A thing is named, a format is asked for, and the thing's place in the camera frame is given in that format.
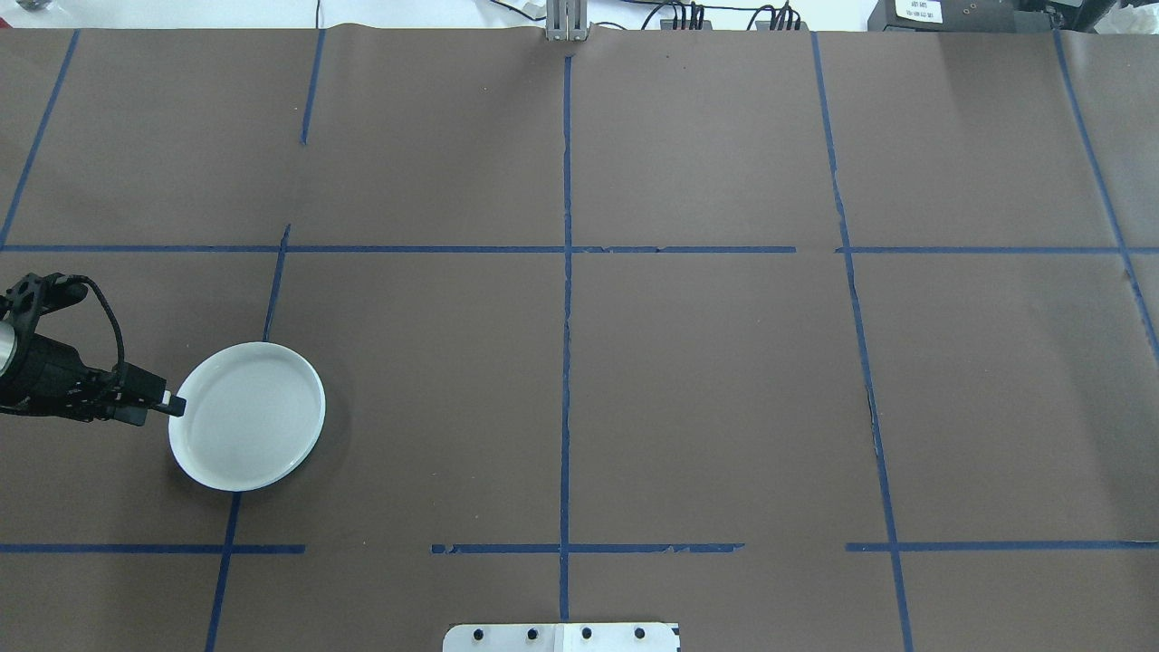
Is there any white plate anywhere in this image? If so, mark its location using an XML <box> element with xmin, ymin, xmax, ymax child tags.
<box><xmin>168</xmin><ymin>341</ymin><xmax>327</xmax><ymax>493</ymax></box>

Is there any black box with white label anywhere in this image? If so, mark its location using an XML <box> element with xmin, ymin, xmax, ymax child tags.
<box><xmin>867</xmin><ymin>0</ymin><xmax>1071</xmax><ymax>34</ymax></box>

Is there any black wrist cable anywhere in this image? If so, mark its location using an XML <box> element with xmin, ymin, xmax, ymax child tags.
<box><xmin>78</xmin><ymin>277</ymin><xmax>127</xmax><ymax>383</ymax></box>

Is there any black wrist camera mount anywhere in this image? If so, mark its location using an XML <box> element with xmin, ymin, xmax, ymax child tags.
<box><xmin>0</xmin><ymin>272</ymin><xmax>91</xmax><ymax>321</ymax></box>

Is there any white pedestal with base plate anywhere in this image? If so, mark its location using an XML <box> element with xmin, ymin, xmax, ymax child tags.
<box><xmin>443</xmin><ymin>623</ymin><xmax>681</xmax><ymax>652</ymax></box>

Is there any aluminium frame post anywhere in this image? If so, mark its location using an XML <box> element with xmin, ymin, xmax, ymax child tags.
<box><xmin>545</xmin><ymin>0</ymin><xmax>590</xmax><ymax>43</ymax></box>

